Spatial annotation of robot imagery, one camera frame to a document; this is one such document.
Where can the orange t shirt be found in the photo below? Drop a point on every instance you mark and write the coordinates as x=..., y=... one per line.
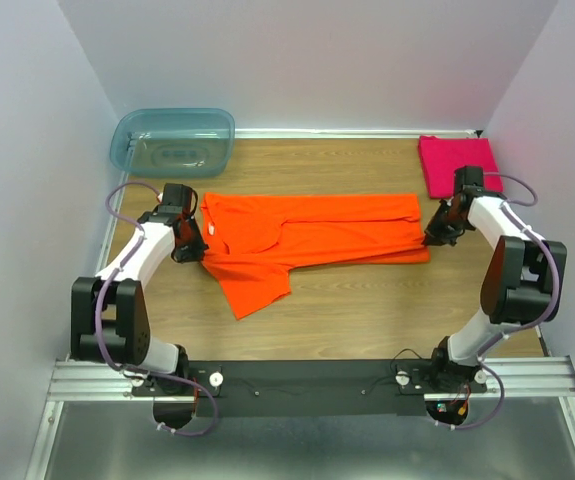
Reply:
x=255, y=241

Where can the aluminium frame rail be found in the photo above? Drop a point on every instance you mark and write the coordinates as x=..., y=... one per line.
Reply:
x=522, y=378

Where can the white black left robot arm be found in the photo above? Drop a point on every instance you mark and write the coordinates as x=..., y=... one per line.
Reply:
x=109, y=319

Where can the teal plastic basin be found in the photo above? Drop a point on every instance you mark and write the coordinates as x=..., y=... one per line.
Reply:
x=173, y=142

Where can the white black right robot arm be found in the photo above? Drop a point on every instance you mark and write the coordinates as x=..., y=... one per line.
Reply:
x=522, y=285

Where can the folded pink t shirt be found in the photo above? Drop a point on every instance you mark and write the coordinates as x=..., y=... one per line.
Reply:
x=441, y=157

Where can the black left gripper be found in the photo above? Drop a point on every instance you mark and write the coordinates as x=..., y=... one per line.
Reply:
x=193, y=253

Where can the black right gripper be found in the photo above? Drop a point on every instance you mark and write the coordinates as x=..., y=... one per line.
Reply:
x=434, y=235

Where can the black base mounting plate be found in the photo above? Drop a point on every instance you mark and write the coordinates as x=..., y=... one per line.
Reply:
x=316, y=388

